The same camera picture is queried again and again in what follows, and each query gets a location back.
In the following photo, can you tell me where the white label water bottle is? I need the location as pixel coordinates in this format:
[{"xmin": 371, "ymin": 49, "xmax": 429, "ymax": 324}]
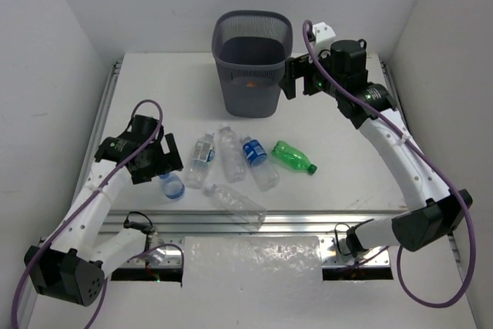
[{"xmin": 185, "ymin": 132, "xmax": 216, "ymax": 190}]

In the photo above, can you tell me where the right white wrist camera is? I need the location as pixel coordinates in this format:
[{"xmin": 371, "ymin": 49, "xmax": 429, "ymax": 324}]
[{"xmin": 310, "ymin": 22, "xmax": 336, "ymax": 54}]

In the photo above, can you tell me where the grey mesh waste bin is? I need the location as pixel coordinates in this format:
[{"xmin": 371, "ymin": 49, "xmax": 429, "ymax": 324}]
[{"xmin": 211, "ymin": 10, "xmax": 293, "ymax": 118}]

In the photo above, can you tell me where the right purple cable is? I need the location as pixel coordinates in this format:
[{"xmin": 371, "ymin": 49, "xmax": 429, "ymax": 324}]
[{"xmin": 302, "ymin": 19, "xmax": 478, "ymax": 309}]

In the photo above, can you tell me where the purple cable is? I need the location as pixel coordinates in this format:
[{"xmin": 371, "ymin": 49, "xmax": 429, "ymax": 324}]
[
  {"xmin": 302, "ymin": 19, "xmax": 478, "ymax": 309},
  {"xmin": 10, "ymin": 99, "xmax": 186, "ymax": 329}
]

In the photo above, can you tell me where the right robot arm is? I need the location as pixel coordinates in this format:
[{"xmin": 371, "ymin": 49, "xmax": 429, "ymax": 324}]
[{"xmin": 280, "ymin": 39, "xmax": 472, "ymax": 257}]

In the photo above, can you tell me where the clear bottle near table edge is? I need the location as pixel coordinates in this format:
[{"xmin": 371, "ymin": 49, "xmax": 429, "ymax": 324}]
[{"xmin": 204, "ymin": 183, "xmax": 267, "ymax": 230}]

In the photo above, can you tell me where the clear crinkled water bottle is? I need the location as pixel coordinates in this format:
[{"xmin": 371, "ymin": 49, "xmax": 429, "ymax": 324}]
[{"xmin": 219, "ymin": 123, "xmax": 247, "ymax": 183}]

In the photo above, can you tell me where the aluminium front rail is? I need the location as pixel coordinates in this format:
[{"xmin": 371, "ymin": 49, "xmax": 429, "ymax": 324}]
[{"xmin": 96, "ymin": 210, "xmax": 401, "ymax": 274}]

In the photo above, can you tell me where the green plastic bottle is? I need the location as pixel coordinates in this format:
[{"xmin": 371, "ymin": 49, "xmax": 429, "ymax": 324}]
[{"xmin": 271, "ymin": 140, "xmax": 317, "ymax": 175}]

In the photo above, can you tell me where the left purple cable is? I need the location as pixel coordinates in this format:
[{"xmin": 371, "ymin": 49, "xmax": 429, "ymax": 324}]
[{"xmin": 10, "ymin": 99, "xmax": 186, "ymax": 329}]

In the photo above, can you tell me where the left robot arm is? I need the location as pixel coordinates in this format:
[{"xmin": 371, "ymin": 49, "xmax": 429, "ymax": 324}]
[{"xmin": 24, "ymin": 115, "xmax": 183, "ymax": 307}]

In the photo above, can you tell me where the blue label water bottle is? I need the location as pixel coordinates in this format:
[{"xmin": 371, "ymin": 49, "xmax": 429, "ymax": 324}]
[{"xmin": 240, "ymin": 135, "xmax": 280, "ymax": 191}]

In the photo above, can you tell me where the small blue cap bottle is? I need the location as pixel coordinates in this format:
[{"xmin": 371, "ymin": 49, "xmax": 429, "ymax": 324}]
[{"xmin": 159, "ymin": 173, "xmax": 185, "ymax": 200}]

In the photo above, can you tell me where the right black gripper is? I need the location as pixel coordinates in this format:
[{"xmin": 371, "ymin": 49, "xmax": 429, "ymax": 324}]
[{"xmin": 280, "ymin": 45, "xmax": 344, "ymax": 98}]

